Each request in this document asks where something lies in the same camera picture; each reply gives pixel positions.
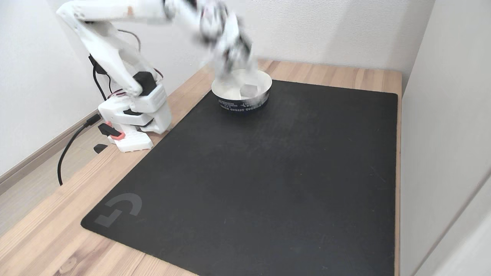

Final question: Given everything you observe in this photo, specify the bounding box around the red marbled meat toy block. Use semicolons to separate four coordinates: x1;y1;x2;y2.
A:
240;84;259;99

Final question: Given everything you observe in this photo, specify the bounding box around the white bowl with dark band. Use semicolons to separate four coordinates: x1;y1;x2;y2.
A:
211;69;273;112

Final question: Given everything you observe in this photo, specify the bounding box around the black desk mat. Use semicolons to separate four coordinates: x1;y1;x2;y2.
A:
81;79;399;276

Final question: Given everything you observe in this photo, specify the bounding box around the orange and black table clamp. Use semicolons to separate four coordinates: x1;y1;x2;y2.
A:
93;122;125;154

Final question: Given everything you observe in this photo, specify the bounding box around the wooden skirting board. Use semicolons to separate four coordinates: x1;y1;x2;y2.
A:
0;109;102;195

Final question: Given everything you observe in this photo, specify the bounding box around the black cable behind arm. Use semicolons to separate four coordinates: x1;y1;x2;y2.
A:
88;54;115;101

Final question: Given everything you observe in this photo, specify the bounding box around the black power cable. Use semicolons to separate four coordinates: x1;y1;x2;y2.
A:
57;114;102;186

